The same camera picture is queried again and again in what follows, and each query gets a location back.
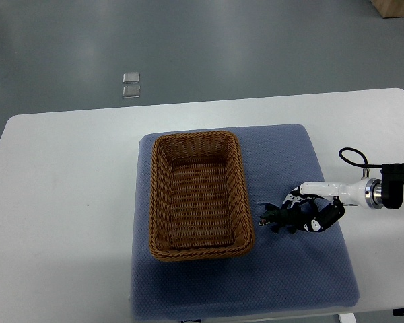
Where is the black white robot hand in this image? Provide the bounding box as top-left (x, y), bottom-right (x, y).
top-left (280, 178), bottom-right (383, 233)

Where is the dark toy crocodile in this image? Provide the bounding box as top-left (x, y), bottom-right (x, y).
top-left (259, 203), bottom-right (305, 234)

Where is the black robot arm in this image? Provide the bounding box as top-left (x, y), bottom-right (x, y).
top-left (338, 147), bottom-right (404, 209)

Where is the brown wicker basket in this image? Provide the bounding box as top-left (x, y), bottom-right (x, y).
top-left (149, 131), bottom-right (255, 262)

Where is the blue quilted mat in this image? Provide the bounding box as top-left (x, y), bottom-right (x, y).
top-left (131, 124), bottom-right (360, 321)

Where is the wooden box corner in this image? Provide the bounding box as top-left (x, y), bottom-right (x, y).
top-left (370, 0), bottom-right (404, 18)

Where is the lower metal floor plate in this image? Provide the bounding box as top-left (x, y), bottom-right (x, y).
top-left (123, 85), bottom-right (141, 98)

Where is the metal floor plate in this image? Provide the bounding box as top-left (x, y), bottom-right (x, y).
top-left (123, 71), bottom-right (140, 84)
top-left (123, 85), bottom-right (141, 98)

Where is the upper metal floor plate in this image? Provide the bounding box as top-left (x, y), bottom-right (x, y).
top-left (123, 71), bottom-right (140, 84)

